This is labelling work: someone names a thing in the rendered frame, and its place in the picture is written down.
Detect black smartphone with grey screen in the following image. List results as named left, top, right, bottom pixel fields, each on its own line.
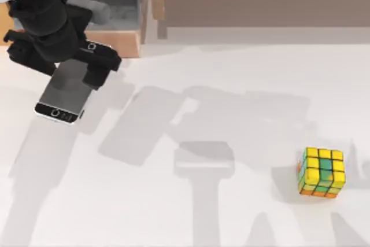
left=34, top=39, right=113, bottom=126

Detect pale wooden drawer front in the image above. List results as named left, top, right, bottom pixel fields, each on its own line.
left=83, top=29, right=143, bottom=58

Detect pale grey rounded box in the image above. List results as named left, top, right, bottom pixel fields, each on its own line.
left=68, top=0, right=112, bottom=25

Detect wooden cupboard with shelves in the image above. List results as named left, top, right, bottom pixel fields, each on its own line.
left=142, top=0, right=370, bottom=40

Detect yellow and green puzzle cube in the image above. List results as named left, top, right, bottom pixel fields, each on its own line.
left=297, top=146, right=346, bottom=199

